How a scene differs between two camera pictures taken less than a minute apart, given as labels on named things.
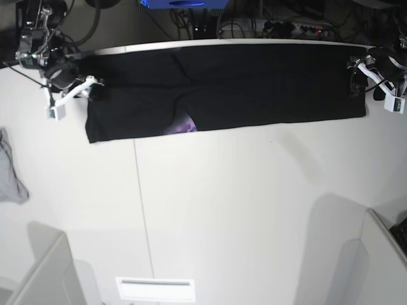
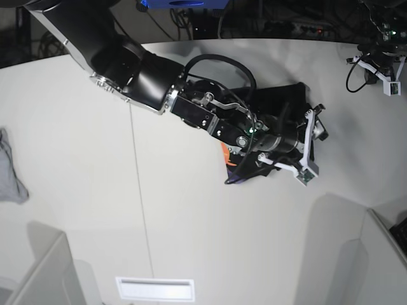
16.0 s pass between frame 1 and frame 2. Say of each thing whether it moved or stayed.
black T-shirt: moved
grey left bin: stayed
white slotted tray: stayed
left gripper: moved
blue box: stayed
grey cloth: stayed
